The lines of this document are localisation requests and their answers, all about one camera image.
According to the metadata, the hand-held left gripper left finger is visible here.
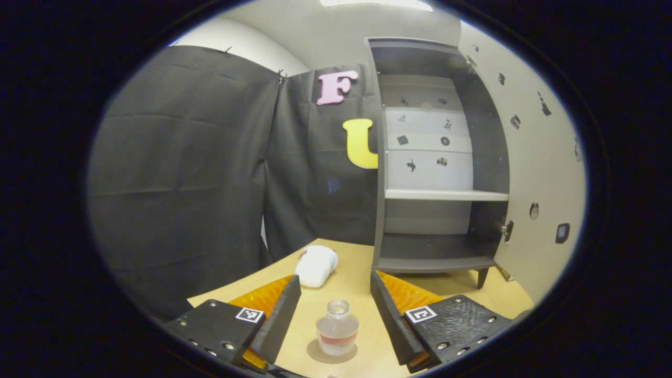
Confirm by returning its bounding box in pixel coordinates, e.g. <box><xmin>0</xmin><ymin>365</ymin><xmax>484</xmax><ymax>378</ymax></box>
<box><xmin>164</xmin><ymin>275</ymin><xmax>302</xmax><ymax>374</ymax></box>

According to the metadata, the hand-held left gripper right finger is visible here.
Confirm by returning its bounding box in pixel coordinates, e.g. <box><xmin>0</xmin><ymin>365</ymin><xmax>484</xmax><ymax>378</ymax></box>
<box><xmin>370</xmin><ymin>270</ymin><xmax>518</xmax><ymax>373</ymax></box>

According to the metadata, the brown round coaster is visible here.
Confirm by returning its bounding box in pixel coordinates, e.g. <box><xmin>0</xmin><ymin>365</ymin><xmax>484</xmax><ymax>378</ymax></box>
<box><xmin>307</xmin><ymin>339</ymin><xmax>361</xmax><ymax>364</ymax></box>

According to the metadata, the clear glass bottle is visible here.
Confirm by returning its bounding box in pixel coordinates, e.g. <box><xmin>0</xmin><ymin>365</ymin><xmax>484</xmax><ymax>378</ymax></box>
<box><xmin>316</xmin><ymin>299</ymin><xmax>360</xmax><ymax>358</ymax></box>

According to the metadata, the beige cabinet door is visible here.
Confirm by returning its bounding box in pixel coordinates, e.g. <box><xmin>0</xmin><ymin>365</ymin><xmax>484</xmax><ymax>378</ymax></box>
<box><xmin>458</xmin><ymin>21</ymin><xmax>587</xmax><ymax>305</ymax></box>

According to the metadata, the dark grey cabinet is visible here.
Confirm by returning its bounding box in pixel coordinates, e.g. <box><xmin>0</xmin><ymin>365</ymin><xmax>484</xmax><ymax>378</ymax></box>
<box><xmin>366</xmin><ymin>37</ymin><xmax>511</xmax><ymax>289</ymax></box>

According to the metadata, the white plush toy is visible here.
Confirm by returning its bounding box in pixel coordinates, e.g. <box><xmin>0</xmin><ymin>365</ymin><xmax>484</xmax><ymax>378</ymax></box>
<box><xmin>294</xmin><ymin>245</ymin><xmax>339</xmax><ymax>288</ymax></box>

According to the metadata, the black backdrop cloth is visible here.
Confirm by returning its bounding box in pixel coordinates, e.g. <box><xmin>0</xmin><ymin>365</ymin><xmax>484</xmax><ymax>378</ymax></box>
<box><xmin>87</xmin><ymin>45</ymin><xmax>386</xmax><ymax>321</ymax></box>

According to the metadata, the large ceiling light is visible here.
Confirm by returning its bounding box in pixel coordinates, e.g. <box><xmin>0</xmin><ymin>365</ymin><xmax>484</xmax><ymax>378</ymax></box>
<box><xmin>320</xmin><ymin>0</ymin><xmax>434</xmax><ymax>12</ymax></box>

